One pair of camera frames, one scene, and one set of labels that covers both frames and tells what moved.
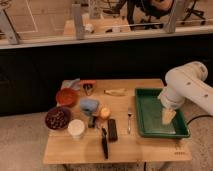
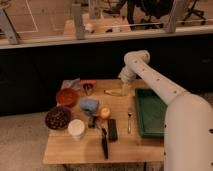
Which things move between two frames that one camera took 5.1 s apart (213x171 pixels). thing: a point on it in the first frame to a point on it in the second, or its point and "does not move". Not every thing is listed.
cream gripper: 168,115 to 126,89
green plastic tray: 149,111 does not move
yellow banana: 120,92 does not move
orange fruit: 105,112 does not move
